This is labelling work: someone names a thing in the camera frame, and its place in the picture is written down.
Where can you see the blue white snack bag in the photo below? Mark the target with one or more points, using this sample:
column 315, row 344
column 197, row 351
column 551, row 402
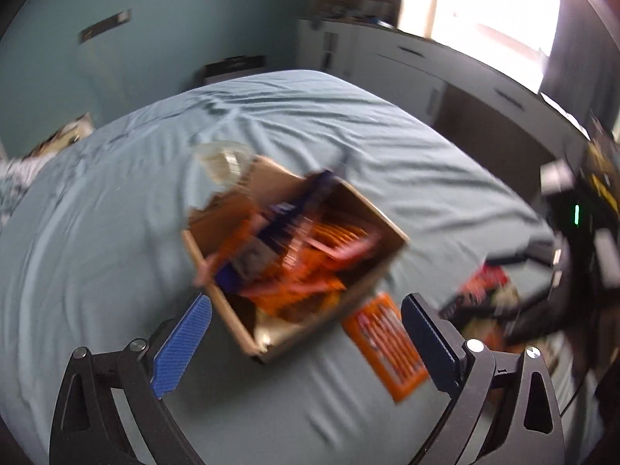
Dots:
column 269, row 244

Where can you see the bright window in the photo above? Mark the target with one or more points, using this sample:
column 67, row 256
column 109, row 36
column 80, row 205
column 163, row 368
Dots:
column 513, row 36

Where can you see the black wall power strip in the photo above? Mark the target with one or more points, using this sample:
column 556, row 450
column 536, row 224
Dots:
column 107, row 24

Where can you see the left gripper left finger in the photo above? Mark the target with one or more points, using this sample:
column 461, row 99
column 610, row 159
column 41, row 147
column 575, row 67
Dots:
column 87, row 428

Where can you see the brown cardboard box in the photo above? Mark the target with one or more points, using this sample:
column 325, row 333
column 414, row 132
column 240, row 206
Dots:
column 298, row 294

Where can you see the light blue bed sheet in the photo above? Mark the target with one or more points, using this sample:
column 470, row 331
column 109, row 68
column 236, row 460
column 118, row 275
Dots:
column 93, row 256

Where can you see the large orange black snack bag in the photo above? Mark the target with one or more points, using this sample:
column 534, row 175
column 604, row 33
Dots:
column 488, row 287

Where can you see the orange stick snack pack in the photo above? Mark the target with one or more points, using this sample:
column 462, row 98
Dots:
column 377, row 331

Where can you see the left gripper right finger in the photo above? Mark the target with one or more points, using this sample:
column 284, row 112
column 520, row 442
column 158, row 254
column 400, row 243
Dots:
column 527, row 427

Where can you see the black device by wall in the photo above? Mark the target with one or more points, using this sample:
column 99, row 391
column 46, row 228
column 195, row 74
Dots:
column 233, row 67

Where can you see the grey cabinet row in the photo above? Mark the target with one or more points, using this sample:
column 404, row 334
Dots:
column 504, row 126

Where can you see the pink snack pack in box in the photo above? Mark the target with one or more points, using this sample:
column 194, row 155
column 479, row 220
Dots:
column 343, row 245

